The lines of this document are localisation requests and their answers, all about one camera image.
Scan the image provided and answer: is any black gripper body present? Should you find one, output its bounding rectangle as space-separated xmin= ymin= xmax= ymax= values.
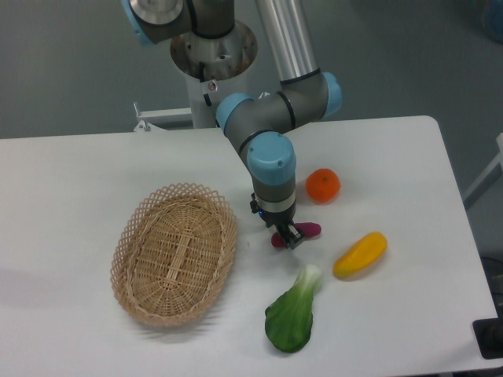
xmin=250 ymin=192 xmax=296 ymax=228

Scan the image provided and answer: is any purple sweet potato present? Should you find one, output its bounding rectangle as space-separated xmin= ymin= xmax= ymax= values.
xmin=270 ymin=222 xmax=321 ymax=248

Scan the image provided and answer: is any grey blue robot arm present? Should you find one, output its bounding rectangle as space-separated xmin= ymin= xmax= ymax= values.
xmin=122 ymin=1 xmax=342 ymax=248

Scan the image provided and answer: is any orange tangerine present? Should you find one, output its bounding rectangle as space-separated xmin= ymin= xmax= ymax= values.
xmin=305 ymin=168 xmax=341 ymax=203

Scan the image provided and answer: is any yellow mango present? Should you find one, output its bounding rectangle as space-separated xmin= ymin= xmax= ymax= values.
xmin=332 ymin=232 xmax=388 ymax=279

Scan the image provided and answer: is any green bok choy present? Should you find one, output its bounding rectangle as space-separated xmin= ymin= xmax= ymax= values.
xmin=264 ymin=264 xmax=322 ymax=353

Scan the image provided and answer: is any woven wicker basket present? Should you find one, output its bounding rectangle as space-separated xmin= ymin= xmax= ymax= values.
xmin=111 ymin=183 xmax=237 ymax=327

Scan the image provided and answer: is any black device at table edge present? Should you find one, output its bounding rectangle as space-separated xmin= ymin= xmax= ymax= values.
xmin=472 ymin=318 xmax=502 ymax=360

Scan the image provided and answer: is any white furniture leg right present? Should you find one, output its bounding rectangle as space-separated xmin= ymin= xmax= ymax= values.
xmin=462 ymin=134 xmax=502 ymax=210

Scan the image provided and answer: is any white metal base frame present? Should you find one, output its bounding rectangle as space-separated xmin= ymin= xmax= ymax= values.
xmin=131 ymin=90 xmax=272 ymax=133

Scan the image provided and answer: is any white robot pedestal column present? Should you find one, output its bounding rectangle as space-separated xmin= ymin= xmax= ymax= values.
xmin=171 ymin=20 xmax=258 ymax=106

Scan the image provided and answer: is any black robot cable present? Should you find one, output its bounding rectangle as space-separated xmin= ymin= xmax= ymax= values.
xmin=198 ymin=61 xmax=221 ymax=129

